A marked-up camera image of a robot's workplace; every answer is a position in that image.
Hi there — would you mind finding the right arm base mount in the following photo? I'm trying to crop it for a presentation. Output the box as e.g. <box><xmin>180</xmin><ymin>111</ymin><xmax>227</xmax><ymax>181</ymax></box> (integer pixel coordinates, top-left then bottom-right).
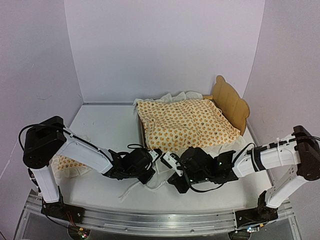
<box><xmin>235</xmin><ymin>190</ymin><xmax>278</xmax><ymax>230</ymax></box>

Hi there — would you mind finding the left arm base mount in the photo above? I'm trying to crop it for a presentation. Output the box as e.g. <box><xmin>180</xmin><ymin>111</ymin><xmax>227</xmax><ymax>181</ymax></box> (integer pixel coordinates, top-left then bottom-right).
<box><xmin>41</xmin><ymin>195</ymin><xmax>85</xmax><ymax>224</ymax></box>

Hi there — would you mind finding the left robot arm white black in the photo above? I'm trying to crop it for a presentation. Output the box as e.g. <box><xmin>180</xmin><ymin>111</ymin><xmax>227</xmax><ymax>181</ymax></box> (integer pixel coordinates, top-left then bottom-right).
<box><xmin>18</xmin><ymin>116</ymin><xmax>162</xmax><ymax>219</ymax></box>

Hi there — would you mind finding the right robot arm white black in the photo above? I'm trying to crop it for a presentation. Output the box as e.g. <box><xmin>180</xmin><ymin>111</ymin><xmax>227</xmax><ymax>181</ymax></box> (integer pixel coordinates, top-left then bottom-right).
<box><xmin>161</xmin><ymin>125</ymin><xmax>320</xmax><ymax>222</ymax></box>

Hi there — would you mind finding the wooden pet bed frame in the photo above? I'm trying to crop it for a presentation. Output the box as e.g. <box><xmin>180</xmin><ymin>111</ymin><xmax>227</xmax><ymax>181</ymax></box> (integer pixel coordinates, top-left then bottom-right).
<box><xmin>134</xmin><ymin>75</ymin><xmax>250</xmax><ymax>153</ymax></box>

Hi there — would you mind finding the small duck print pillow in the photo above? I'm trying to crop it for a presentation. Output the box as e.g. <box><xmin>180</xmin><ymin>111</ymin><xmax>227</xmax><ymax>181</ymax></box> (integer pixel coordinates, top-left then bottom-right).
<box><xmin>51</xmin><ymin>155</ymin><xmax>92</xmax><ymax>179</ymax></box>

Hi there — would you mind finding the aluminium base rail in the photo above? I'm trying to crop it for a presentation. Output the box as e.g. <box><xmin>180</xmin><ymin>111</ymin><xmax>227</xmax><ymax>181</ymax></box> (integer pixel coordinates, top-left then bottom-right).
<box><xmin>14</xmin><ymin>191</ymin><xmax>302</xmax><ymax>240</ymax></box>

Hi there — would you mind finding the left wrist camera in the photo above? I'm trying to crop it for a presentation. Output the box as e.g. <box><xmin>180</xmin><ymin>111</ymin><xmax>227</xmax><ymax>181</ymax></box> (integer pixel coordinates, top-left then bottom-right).
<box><xmin>148</xmin><ymin>148</ymin><xmax>163</xmax><ymax>164</ymax></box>

